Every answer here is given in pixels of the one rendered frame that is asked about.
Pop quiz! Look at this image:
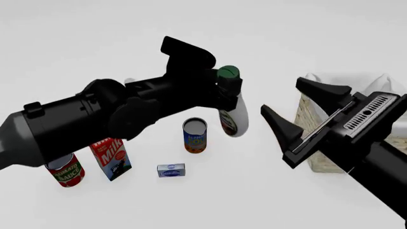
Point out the red tomato sauce can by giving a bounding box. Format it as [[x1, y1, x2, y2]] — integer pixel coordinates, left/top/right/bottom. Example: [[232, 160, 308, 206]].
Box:
[[44, 152, 86, 189]]

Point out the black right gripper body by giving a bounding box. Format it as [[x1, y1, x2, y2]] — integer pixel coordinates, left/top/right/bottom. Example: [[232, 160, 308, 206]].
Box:
[[282, 91, 407, 170]]

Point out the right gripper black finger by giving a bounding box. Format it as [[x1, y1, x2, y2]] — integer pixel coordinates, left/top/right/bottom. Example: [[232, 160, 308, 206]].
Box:
[[296, 76, 353, 112], [260, 104, 305, 157]]

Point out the blue alphabet soup can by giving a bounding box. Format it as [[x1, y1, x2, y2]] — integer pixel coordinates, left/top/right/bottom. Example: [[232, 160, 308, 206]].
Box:
[[182, 116, 208, 154]]

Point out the red and blue milk carton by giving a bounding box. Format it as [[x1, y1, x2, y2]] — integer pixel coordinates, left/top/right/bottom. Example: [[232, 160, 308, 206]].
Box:
[[88, 137, 133, 182]]

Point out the small blue cream cheese box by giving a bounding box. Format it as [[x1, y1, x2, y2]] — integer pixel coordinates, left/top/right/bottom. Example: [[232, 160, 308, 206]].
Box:
[[156, 163, 186, 178]]

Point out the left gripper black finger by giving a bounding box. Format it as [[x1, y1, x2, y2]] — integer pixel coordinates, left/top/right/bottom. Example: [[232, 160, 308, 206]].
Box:
[[216, 92, 238, 113], [217, 79, 244, 94]]

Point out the woven basket with white lining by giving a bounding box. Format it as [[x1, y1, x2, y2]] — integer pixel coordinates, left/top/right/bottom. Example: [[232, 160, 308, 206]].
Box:
[[294, 73, 407, 174]]

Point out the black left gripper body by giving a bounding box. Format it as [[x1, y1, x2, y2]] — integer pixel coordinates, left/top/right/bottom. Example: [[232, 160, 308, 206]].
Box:
[[160, 35, 221, 107]]

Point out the white salad dressing bottle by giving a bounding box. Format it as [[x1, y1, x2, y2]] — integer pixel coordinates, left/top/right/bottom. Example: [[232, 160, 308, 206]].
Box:
[[217, 64, 249, 138]]

